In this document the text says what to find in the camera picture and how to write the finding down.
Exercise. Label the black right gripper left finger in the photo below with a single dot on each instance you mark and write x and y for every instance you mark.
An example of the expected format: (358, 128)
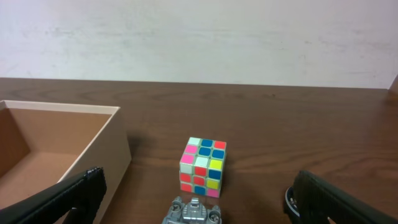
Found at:
(78, 198)

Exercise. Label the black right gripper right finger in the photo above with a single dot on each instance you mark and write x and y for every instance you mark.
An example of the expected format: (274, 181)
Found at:
(315, 200)

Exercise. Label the red and grey toy truck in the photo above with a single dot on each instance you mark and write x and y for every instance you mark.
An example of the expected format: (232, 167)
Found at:
(193, 212)

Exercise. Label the multicoloured puzzle cube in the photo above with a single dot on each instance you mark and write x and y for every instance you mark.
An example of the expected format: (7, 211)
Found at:
(201, 167)

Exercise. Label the open cardboard box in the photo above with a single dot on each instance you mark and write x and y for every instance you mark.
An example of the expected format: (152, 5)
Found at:
(45, 143)

